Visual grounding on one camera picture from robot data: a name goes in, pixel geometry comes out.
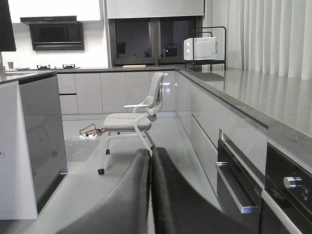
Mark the grey white office chair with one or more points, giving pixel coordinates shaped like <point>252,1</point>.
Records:
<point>138,122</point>

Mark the white microwave oven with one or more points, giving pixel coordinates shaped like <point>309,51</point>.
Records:
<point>199,48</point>

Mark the black range hood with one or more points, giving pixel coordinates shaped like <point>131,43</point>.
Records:
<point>55,33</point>

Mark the white power strip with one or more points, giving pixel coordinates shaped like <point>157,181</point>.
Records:
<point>89,137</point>

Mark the wooden cutting board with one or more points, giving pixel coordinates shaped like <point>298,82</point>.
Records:
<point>135,66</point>

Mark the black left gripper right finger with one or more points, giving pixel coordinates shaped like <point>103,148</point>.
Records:
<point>178,208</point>

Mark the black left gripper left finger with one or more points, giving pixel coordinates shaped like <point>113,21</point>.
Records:
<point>125,209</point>

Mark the black built-in oven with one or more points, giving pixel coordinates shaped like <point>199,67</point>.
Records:
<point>276,202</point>

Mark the grey base cabinets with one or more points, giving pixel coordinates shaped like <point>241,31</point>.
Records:
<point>101,93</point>

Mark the black metal microwave rack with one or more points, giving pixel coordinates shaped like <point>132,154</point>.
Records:
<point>209,61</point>

